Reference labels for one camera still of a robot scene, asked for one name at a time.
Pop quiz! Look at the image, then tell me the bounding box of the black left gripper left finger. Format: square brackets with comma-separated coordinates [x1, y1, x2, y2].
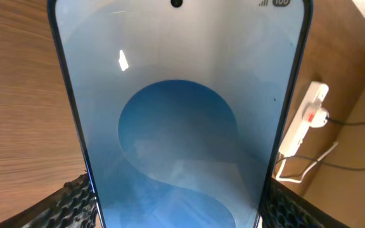
[0, 174, 98, 228]

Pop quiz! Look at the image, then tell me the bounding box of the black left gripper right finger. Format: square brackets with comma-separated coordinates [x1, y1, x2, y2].
[259, 179, 348, 228]

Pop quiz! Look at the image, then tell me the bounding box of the blue Samsung smartphone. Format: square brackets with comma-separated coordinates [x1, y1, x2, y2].
[47, 0, 313, 227]

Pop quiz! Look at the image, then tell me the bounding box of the white USB charger plug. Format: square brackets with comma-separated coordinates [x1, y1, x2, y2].
[302, 106, 329, 128]

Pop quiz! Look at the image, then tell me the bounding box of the white power strip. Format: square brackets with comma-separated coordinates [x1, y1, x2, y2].
[279, 82, 329, 157]

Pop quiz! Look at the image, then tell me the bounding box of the white power strip cord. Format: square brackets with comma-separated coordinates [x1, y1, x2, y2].
[272, 141, 339, 184]

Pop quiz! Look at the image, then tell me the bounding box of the black USB charging cable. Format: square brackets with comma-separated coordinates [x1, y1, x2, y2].
[274, 117, 365, 172]

